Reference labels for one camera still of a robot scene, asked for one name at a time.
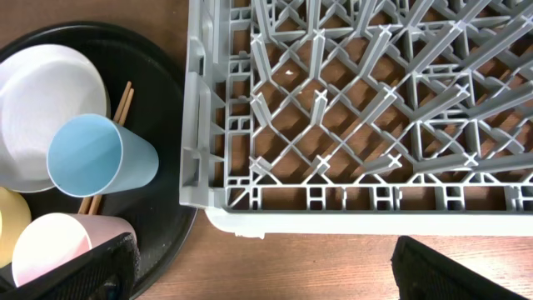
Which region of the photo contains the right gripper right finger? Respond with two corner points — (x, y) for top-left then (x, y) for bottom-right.
(391, 236), (523, 300)

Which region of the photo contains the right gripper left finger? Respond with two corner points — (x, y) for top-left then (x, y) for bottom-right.
(1, 232), (140, 300)

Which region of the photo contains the pink plastic cup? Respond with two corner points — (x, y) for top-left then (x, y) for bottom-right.
(12, 212), (135, 287)

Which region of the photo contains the light blue plastic cup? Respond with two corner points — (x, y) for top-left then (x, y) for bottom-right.
(47, 114), (159, 198)

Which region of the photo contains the grey dishwasher rack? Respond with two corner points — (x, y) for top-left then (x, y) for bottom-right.
(180, 1), (532, 238)

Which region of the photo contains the wooden chopstick left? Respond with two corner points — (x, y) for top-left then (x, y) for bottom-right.
(78, 81), (134, 215)

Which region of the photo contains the wooden chopstick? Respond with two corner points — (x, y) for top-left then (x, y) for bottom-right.
(78, 81), (134, 215)
(88, 82), (134, 215)

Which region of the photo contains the wooden chopstick right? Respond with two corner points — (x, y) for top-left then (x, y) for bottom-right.
(88, 82), (134, 215)

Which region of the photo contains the yellow bowl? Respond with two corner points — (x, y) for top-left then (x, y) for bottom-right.
(0, 187), (32, 268)

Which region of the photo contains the grey round plate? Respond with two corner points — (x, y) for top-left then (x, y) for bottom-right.
(1, 44), (110, 193)

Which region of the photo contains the round black serving tray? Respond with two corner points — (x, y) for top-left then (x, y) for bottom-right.
(1, 22), (197, 298)

